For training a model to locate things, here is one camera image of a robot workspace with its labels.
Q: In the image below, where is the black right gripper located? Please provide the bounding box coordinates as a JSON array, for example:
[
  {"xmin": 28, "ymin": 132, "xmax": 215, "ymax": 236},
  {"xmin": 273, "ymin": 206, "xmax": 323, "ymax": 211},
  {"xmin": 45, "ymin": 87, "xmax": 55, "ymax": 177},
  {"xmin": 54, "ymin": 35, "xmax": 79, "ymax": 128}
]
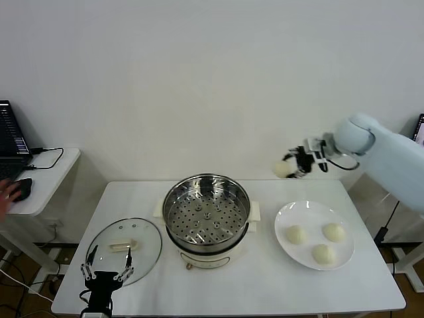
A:
[{"xmin": 281, "ymin": 146, "xmax": 315, "ymax": 180}]

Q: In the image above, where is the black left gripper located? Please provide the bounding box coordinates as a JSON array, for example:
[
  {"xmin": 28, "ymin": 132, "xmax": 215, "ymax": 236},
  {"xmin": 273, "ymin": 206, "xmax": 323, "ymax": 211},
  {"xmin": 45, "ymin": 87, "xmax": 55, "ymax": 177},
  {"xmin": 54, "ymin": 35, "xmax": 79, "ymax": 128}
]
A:
[{"xmin": 81, "ymin": 244, "xmax": 135, "ymax": 311}]

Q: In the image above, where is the white steamed baozi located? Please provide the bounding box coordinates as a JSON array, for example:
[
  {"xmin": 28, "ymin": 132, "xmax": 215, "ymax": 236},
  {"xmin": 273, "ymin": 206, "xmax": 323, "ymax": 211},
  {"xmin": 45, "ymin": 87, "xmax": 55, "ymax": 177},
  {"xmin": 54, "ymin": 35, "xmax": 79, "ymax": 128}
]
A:
[
  {"xmin": 285, "ymin": 225, "xmax": 307, "ymax": 246},
  {"xmin": 322, "ymin": 223, "xmax": 346, "ymax": 243},
  {"xmin": 311, "ymin": 244, "xmax": 337, "ymax": 266},
  {"xmin": 274, "ymin": 161, "xmax": 292, "ymax": 178}
]

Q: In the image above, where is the glass lid with cream handle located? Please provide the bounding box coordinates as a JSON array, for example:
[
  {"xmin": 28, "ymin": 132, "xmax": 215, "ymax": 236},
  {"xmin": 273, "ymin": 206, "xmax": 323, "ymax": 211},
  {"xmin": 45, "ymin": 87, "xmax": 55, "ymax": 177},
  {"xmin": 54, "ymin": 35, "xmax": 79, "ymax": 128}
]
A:
[{"xmin": 85, "ymin": 217, "xmax": 164, "ymax": 288}]

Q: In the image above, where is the black computer mouse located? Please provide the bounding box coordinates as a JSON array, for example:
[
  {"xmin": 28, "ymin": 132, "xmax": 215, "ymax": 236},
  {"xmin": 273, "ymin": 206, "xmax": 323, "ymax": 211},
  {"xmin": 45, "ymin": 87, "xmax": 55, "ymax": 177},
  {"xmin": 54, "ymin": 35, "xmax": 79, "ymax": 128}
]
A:
[{"xmin": 11, "ymin": 178, "xmax": 33, "ymax": 202}]

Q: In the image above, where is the stainless steel steamer basket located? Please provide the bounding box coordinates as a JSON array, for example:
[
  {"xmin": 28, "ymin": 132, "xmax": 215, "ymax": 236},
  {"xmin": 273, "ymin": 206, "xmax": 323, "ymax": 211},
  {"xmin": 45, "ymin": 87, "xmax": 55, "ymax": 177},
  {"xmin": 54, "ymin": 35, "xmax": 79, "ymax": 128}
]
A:
[{"xmin": 152, "ymin": 172, "xmax": 262, "ymax": 245}]

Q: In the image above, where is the person's bare hand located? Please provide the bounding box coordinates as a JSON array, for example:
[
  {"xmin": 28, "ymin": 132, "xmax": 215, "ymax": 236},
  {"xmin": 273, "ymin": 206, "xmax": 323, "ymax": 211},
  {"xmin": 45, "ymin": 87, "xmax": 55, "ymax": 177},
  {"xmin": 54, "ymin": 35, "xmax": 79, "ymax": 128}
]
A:
[{"xmin": 0, "ymin": 178, "xmax": 23, "ymax": 223}]

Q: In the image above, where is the white round plate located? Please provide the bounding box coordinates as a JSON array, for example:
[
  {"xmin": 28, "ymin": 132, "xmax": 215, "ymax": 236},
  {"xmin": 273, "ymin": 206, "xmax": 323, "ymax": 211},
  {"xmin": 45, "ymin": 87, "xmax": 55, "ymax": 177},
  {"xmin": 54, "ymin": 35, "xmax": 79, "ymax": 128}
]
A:
[{"xmin": 274, "ymin": 200, "xmax": 355, "ymax": 271}]

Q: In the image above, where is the cream electric cooker base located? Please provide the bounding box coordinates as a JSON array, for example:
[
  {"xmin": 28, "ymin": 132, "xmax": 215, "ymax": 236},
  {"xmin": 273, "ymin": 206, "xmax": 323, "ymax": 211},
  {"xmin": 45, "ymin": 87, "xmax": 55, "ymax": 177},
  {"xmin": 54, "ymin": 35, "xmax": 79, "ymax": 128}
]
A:
[{"xmin": 164, "ymin": 211, "xmax": 258, "ymax": 272}]

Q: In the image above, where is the white side table with mouse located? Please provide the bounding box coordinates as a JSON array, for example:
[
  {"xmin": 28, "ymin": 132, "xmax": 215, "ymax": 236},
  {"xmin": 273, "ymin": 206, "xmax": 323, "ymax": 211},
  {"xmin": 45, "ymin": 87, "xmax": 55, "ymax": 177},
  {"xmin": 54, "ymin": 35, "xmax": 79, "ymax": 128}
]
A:
[{"xmin": 0, "ymin": 148, "xmax": 82, "ymax": 278}]

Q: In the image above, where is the white side table with label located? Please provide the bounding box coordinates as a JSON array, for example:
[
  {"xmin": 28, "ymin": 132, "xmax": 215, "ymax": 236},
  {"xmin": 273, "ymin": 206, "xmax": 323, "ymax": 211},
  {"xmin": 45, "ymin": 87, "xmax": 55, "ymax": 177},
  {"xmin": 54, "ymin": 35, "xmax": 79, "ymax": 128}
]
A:
[{"xmin": 390, "ymin": 241, "xmax": 424, "ymax": 294}]

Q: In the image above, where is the black laptop with dark screen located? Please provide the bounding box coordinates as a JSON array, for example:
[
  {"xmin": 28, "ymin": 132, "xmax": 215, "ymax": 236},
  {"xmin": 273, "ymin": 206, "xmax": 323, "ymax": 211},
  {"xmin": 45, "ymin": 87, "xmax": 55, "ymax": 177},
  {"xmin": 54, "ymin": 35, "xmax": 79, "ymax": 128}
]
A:
[{"xmin": 0, "ymin": 100, "xmax": 34, "ymax": 186}]

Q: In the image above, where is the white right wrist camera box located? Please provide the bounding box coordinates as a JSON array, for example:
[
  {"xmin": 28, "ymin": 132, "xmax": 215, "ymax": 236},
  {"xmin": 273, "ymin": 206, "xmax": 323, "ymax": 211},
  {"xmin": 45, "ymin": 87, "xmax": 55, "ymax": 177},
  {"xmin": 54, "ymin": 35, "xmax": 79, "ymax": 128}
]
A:
[{"xmin": 305, "ymin": 136, "xmax": 328, "ymax": 163}]

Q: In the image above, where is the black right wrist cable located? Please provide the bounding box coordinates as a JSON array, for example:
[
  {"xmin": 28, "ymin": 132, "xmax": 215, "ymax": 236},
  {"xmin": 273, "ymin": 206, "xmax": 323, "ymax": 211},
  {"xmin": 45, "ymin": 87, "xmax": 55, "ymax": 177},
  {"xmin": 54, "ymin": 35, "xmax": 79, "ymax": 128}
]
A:
[{"xmin": 326, "ymin": 154, "xmax": 361, "ymax": 172}]

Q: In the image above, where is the black laptop cable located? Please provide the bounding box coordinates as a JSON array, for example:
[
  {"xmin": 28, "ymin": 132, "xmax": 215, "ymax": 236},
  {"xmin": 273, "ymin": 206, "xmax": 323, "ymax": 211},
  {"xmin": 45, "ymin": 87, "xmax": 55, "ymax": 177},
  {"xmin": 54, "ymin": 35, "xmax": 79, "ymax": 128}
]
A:
[{"xmin": 25, "ymin": 147, "xmax": 66, "ymax": 172}]

